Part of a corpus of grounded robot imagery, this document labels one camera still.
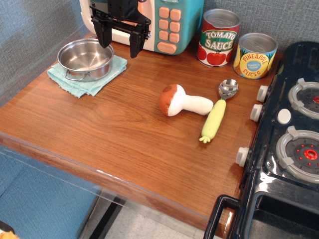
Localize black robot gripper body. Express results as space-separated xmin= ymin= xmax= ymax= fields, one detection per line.
xmin=89 ymin=0 xmax=151 ymax=37

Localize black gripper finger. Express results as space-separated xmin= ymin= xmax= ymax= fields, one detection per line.
xmin=129 ymin=27 xmax=146 ymax=58
xmin=93 ymin=18 xmax=112 ymax=48

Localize yellow handled metal spoon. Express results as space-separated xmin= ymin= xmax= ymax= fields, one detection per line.
xmin=199 ymin=79 xmax=239 ymax=143

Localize small steel pot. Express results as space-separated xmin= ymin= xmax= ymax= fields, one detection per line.
xmin=57 ymin=38 xmax=114 ymax=82

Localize plush toy mushroom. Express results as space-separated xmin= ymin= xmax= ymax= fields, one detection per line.
xmin=159 ymin=84 xmax=214 ymax=117

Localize teal toy microwave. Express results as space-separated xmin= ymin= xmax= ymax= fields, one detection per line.
xmin=79 ymin=0 xmax=205 ymax=56

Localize teal folded cloth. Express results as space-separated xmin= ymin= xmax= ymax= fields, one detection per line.
xmin=47 ymin=55 xmax=128 ymax=98

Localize tomato sauce can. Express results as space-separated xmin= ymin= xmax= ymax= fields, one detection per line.
xmin=197 ymin=8 xmax=241 ymax=67

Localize pineapple slices can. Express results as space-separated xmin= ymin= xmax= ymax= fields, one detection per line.
xmin=233 ymin=32 xmax=278 ymax=79

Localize black toy stove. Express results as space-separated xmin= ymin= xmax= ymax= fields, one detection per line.
xmin=204 ymin=41 xmax=319 ymax=239

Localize orange object at corner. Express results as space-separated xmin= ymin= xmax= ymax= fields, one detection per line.
xmin=0 ymin=221 xmax=19 ymax=239

